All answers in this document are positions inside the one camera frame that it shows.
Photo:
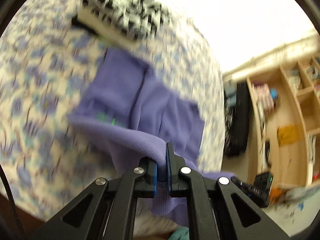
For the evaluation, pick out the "purple zip hoodie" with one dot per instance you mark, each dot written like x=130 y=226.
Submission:
x=128 y=113

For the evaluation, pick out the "black hanging bag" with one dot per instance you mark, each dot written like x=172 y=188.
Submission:
x=236 y=109

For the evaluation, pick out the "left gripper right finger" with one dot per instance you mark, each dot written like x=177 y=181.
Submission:
x=217 y=209

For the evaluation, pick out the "black white patterned garment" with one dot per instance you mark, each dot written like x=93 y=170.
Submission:
x=134 y=20

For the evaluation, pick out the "cat print fleece blanket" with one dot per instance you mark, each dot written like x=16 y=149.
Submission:
x=47 y=64

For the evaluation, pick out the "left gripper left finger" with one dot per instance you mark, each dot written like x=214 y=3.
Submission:
x=105 y=209

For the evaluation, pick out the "yellow cloth on shelf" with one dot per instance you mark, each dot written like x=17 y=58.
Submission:
x=287 y=135

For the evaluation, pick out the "wooden shelf unit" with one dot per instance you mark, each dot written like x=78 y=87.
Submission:
x=287 y=94

